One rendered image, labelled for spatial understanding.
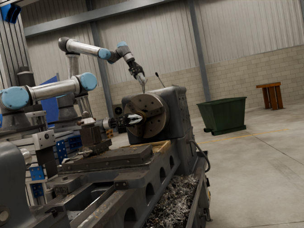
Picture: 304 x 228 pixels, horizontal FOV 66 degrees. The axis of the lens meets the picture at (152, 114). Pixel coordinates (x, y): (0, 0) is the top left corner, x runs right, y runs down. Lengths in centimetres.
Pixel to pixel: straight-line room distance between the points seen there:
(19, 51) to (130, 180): 136
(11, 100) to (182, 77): 1052
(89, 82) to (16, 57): 62
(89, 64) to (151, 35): 348
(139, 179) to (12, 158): 44
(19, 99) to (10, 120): 18
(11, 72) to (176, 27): 1062
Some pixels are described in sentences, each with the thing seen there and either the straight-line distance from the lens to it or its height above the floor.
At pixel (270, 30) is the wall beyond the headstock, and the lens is 1261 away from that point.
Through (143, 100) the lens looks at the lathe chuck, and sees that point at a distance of 163.
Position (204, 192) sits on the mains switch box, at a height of 32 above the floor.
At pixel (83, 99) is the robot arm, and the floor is 127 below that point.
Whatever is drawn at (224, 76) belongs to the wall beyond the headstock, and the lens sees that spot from 1173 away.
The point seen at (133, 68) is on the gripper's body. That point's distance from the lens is 179.
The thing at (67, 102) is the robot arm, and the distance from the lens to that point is 191.
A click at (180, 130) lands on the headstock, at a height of 92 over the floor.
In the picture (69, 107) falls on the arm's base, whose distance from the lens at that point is 192.
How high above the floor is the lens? 117
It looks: 3 degrees down
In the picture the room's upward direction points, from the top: 11 degrees counter-clockwise
